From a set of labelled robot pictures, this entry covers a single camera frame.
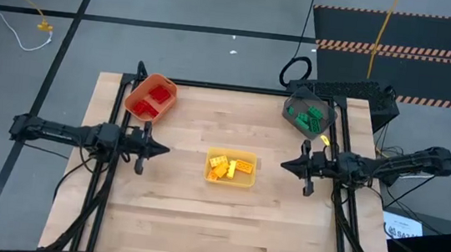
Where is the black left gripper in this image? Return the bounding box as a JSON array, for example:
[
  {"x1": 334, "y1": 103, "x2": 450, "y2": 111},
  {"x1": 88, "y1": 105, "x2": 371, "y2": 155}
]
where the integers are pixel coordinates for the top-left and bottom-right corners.
[{"x1": 119, "y1": 118, "x2": 174, "y2": 179}]

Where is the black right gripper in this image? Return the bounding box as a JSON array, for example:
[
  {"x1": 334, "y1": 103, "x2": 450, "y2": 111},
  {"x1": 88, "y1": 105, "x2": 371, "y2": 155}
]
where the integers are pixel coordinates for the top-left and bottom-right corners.
[{"x1": 277, "y1": 136, "x2": 341, "y2": 200}]

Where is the orange-yellow toy brick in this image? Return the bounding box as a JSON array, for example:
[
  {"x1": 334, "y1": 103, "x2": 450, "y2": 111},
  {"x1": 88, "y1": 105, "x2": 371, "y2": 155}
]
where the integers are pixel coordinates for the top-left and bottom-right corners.
[{"x1": 234, "y1": 159, "x2": 256, "y2": 176}]

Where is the yellow translucent plastic bin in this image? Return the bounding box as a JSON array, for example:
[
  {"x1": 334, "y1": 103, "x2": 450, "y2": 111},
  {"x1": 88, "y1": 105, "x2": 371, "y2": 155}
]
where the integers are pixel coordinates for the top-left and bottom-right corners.
[{"x1": 202, "y1": 146, "x2": 259, "y2": 190}]

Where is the orange plastic bin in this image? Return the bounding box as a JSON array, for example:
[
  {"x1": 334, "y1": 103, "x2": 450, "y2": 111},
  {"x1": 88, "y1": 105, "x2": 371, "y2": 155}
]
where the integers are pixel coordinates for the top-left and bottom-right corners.
[{"x1": 122, "y1": 70, "x2": 180, "y2": 126}]

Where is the grey translucent plastic bin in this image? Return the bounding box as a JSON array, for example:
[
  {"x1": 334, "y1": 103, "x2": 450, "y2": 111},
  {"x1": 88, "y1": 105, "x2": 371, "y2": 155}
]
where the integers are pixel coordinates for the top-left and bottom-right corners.
[{"x1": 279, "y1": 83, "x2": 342, "y2": 144}]

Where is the black perforated computer case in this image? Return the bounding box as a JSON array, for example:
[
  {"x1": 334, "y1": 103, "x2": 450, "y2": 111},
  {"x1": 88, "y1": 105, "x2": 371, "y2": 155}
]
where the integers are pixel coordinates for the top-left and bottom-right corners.
[{"x1": 282, "y1": 73, "x2": 403, "y2": 136}]

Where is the white printed sign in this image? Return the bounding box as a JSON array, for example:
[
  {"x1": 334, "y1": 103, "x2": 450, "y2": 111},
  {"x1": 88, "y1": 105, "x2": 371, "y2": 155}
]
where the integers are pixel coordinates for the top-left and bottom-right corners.
[{"x1": 378, "y1": 209, "x2": 432, "y2": 252}]

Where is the black beam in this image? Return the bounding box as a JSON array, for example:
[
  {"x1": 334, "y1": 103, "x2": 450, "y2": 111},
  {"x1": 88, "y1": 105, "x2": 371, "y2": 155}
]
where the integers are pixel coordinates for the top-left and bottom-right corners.
[{"x1": 383, "y1": 220, "x2": 451, "y2": 252}]

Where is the hazard-striped black floor mat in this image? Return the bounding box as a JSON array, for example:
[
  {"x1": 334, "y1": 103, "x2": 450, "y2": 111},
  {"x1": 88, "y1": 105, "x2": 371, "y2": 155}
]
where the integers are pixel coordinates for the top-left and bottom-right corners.
[{"x1": 303, "y1": 2, "x2": 451, "y2": 111}]

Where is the black aluminium table frame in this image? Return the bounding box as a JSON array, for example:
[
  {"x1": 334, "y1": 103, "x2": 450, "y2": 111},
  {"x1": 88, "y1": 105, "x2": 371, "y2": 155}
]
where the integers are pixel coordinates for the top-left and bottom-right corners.
[{"x1": 43, "y1": 65, "x2": 409, "y2": 252}]

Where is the black hanging cable with coil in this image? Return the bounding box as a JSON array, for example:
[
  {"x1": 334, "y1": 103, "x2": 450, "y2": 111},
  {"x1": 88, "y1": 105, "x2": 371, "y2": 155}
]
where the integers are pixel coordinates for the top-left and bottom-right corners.
[{"x1": 277, "y1": 0, "x2": 320, "y2": 91}]

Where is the yellow hanging cable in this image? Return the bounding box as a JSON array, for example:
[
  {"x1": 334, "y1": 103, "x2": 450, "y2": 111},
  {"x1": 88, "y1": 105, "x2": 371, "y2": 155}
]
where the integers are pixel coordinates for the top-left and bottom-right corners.
[{"x1": 366, "y1": 0, "x2": 403, "y2": 83}]

